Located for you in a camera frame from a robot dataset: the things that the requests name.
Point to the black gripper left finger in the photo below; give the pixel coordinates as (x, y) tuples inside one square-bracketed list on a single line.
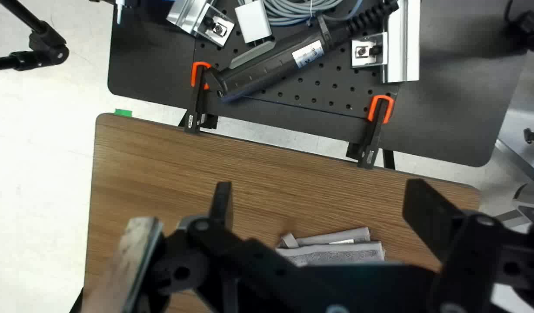
[(219, 254)]

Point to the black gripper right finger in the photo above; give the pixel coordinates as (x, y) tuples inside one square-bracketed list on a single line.
[(480, 254)]

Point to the silver metal parts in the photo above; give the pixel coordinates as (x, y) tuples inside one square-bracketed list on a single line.
[(341, 249)]

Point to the grey metal stand base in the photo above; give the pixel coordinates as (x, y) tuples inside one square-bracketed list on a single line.
[(524, 167)]

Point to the black perforated base board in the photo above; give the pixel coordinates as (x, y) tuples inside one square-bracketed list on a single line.
[(451, 104)]

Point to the orange black spring clamp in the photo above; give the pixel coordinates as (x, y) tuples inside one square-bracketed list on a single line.
[(374, 127), (198, 92)]

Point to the green tape piece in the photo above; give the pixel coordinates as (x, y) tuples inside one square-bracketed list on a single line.
[(122, 113)]

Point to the grey flat metal bar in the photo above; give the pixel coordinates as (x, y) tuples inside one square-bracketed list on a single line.
[(251, 54)]

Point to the black ribbed cylindrical device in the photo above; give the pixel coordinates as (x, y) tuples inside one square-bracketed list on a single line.
[(289, 61)]

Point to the white square box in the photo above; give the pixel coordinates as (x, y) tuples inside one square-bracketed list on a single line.
[(252, 21)]

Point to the aluminium extrusion rail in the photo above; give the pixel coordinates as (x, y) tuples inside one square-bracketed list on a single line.
[(402, 40)]

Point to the small silver corner bracket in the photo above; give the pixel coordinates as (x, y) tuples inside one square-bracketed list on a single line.
[(367, 50)]

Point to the large silver corner bracket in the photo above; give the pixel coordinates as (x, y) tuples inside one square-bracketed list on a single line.
[(197, 16)]

